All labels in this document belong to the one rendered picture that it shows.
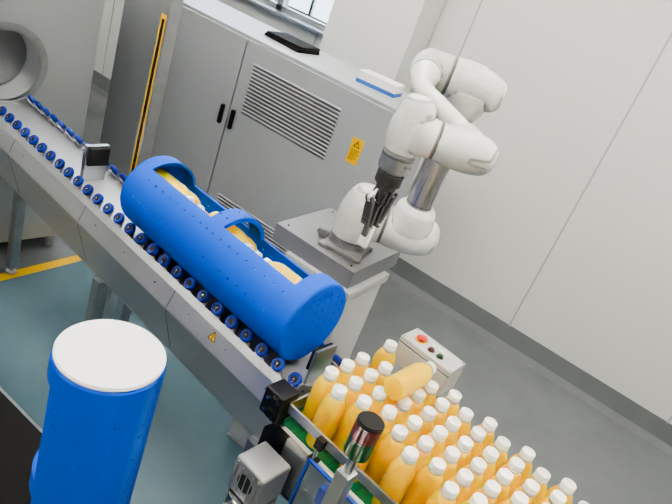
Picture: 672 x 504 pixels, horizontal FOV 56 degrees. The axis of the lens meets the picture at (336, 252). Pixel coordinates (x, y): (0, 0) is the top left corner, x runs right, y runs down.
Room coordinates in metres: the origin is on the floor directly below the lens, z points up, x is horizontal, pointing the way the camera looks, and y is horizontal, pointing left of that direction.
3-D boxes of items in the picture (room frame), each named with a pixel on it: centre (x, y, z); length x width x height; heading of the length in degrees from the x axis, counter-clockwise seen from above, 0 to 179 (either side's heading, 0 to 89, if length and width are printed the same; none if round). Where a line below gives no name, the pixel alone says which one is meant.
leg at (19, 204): (2.76, 1.60, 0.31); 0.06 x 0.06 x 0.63; 57
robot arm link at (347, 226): (2.28, -0.04, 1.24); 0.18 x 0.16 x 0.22; 90
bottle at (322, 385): (1.44, -0.11, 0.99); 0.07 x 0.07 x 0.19
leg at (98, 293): (2.11, 0.85, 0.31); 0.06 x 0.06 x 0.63; 57
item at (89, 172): (2.32, 1.05, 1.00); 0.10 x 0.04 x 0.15; 147
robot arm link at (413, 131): (1.64, -0.08, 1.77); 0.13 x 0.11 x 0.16; 90
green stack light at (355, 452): (1.10, -0.20, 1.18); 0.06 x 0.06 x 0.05
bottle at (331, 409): (1.37, -0.14, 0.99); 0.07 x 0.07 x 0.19
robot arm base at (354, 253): (2.28, -0.01, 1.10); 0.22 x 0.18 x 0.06; 76
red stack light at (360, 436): (1.10, -0.20, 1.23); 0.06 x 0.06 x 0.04
